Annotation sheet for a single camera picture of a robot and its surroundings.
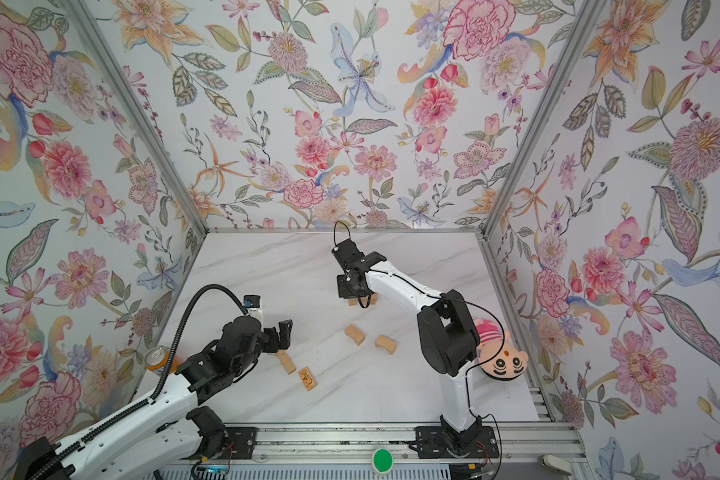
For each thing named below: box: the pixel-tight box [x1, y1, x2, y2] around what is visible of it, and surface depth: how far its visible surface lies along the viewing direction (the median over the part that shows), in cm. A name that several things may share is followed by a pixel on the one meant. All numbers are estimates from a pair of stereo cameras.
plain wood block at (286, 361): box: [276, 350, 296, 375], surface depth 89 cm
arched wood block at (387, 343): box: [375, 334, 398, 355], surface depth 92 cm
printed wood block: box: [298, 367, 317, 391], surface depth 86 cm
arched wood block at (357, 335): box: [345, 324, 365, 346], surface depth 94 cm
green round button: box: [374, 449, 393, 472], surface depth 66 cm
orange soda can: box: [145, 345, 178, 375], surface depth 78 cm
